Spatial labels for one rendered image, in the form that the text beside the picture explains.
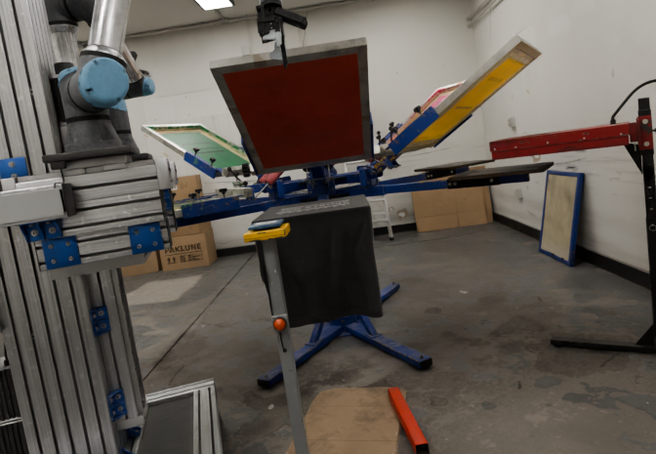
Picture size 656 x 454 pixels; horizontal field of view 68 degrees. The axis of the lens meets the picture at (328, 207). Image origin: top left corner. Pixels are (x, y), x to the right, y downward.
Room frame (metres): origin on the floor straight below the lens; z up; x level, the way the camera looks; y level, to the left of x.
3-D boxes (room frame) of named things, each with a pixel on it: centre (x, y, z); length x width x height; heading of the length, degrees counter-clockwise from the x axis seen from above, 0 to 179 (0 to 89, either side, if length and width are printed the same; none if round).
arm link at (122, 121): (1.91, 0.78, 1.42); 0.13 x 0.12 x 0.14; 80
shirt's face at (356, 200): (2.03, 0.06, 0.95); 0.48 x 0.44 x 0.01; 177
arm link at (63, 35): (1.94, 0.90, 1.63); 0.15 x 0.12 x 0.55; 80
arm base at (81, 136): (1.43, 0.65, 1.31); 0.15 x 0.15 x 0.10
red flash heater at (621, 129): (2.37, -1.19, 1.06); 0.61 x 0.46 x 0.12; 57
